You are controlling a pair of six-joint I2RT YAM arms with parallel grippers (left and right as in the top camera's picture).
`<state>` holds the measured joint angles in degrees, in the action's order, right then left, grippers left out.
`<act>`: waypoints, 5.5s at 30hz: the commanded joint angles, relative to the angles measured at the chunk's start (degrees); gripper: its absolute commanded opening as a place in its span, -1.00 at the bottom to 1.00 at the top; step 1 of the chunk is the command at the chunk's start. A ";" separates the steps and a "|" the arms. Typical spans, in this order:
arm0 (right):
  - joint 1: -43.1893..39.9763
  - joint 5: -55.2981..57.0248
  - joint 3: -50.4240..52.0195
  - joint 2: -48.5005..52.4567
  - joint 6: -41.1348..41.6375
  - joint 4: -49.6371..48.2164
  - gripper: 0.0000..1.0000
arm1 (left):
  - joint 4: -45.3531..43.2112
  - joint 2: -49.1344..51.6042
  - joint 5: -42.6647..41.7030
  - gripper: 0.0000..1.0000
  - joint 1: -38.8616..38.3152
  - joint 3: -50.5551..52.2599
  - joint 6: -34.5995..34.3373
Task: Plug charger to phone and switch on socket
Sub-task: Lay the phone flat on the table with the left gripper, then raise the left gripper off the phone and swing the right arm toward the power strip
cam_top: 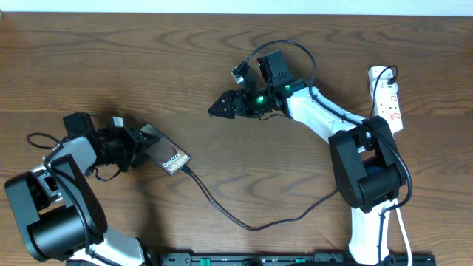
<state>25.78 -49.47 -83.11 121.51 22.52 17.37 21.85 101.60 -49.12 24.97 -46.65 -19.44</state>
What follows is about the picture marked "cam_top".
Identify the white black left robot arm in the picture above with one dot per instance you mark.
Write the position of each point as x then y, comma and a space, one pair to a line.
57, 213

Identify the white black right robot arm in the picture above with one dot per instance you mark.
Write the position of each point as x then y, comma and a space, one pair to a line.
367, 166

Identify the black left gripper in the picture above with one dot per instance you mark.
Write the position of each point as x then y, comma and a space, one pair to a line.
132, 145

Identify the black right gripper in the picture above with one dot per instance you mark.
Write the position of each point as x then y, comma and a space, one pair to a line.
229, 97

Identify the white power strip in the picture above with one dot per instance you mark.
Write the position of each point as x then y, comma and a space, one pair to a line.
385, 106

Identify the white usb charger adapter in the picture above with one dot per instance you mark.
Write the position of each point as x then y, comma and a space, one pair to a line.
385, 87

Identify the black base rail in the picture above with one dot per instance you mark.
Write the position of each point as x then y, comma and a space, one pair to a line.
324, 257

